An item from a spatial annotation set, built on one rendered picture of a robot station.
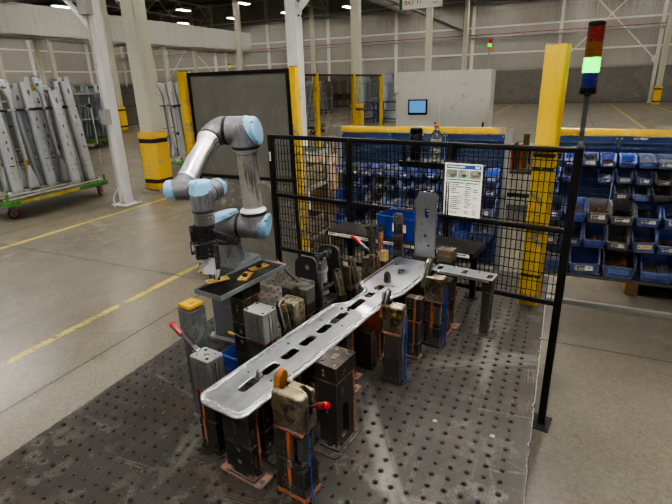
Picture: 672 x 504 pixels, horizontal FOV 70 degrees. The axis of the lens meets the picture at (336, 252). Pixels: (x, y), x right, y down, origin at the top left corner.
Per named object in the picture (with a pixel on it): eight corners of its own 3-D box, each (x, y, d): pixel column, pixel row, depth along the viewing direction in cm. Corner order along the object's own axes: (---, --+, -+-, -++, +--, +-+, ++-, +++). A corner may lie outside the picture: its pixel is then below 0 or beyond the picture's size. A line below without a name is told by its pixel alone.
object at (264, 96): (317, 287, 461) (308, 65, 394) (311, 293, 449) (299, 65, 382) (207, 269, 515) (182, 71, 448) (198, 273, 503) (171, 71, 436)
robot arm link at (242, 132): (244, 232, 225) (229, 113, 203) (275, 233, 222) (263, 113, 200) (235, 242, 214) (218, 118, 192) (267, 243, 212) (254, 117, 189)
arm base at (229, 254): (206, 261, 220) (204, 241, 217) (226, 251, 233) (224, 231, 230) (233, 265, 214) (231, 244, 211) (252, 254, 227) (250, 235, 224)
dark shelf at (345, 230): (472, 260, 240) (473, 254, 239) (325, 234, 287) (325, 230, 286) (486, 247, 257) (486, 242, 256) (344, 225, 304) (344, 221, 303)
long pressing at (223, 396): (248, 426, 130) (247, 421, 129) (192, 399, 141) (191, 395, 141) (439, 265, 238) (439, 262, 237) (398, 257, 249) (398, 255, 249)
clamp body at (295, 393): (310, 511, 137) (303, 407, 125) (270, 490, 145) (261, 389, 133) (330, 486, 146) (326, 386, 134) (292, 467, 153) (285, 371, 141)
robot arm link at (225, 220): (220, 234, 227) (217, 206, 222) (247, 234, 224) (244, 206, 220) (210, 241, 216) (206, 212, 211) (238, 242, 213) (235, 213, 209)
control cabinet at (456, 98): (394, 186, 892) (396, 44, 810) (402, 181, 938) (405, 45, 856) (482, 192, 827) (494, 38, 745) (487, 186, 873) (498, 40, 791)
